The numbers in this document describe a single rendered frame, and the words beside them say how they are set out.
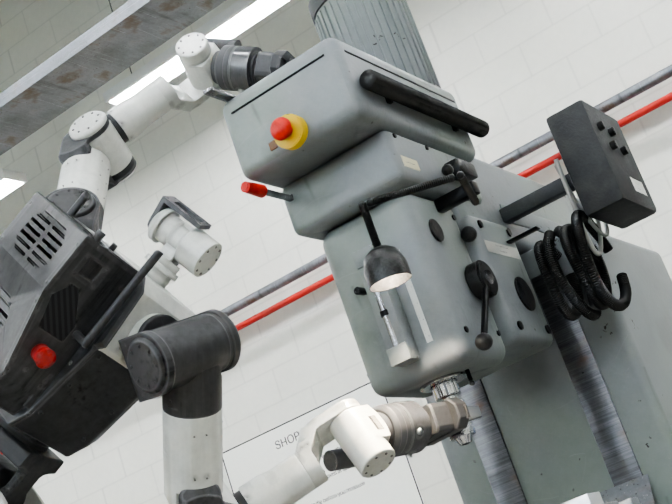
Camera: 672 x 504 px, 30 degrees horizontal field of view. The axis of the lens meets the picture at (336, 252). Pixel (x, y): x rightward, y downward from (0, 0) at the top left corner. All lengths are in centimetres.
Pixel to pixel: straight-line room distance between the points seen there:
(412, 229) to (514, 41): 490
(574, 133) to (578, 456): 62
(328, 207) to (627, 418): 71
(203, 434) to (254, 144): 56
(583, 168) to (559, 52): 455
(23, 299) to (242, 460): 577
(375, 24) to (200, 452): 105
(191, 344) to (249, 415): 577
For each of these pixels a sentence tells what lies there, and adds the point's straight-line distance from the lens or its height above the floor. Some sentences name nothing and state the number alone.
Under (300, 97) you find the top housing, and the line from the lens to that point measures 215.
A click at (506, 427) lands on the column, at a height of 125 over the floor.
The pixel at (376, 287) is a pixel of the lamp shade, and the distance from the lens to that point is 202.
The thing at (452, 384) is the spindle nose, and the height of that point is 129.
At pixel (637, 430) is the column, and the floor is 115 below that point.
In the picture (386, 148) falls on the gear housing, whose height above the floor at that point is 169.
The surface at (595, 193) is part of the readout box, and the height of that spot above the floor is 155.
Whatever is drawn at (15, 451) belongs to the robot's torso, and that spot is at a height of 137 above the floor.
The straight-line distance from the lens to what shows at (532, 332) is 233.
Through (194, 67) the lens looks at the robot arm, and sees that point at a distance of 247.
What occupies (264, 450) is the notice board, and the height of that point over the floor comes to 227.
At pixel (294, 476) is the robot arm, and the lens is 199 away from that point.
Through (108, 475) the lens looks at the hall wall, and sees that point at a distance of 829.
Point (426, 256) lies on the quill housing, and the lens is 214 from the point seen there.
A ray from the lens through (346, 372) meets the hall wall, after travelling 722.
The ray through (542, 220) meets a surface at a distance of 270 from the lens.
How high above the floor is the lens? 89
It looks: 18 degrees up
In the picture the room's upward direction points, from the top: 19 degrees counter-clockwise
